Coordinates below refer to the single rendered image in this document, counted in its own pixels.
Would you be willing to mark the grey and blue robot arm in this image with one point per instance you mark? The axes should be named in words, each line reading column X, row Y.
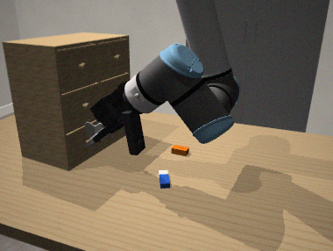
column 179, row 77

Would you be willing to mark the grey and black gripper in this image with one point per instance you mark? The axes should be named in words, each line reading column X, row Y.
column 109, row 112

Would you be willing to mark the white and blue eraser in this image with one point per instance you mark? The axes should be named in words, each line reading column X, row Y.
column 164, row 179

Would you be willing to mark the dark brown chest of drawers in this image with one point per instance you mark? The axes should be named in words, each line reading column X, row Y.
column 34, row 78

